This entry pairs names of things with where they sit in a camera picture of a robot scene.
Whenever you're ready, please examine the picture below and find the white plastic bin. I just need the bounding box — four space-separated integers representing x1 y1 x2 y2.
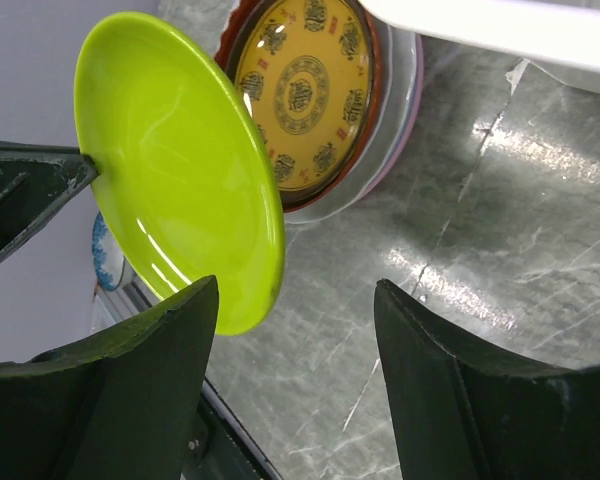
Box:
361 0 600 73

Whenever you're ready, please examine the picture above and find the red scalloped plate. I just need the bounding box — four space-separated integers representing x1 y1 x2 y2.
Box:
213 0 384 209

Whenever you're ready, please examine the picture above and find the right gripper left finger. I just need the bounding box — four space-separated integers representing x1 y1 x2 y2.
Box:
0 276 219 479

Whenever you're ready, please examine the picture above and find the lime green plate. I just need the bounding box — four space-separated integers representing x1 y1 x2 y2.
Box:
73 12 285 336

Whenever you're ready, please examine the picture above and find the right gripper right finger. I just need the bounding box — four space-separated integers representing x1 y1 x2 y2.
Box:
374 280 600 479

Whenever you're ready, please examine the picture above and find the pale grey large plate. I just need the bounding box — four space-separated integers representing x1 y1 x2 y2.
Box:
284 19 424 225

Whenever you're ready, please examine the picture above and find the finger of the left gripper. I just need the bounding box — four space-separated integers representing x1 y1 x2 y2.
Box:
0 141 99 263

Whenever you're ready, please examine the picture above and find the blue and white small dish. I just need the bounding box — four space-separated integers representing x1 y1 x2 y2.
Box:
91 212 126 291

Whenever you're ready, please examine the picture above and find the yellow patterned plate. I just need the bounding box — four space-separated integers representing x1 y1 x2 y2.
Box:
232 0 376 194

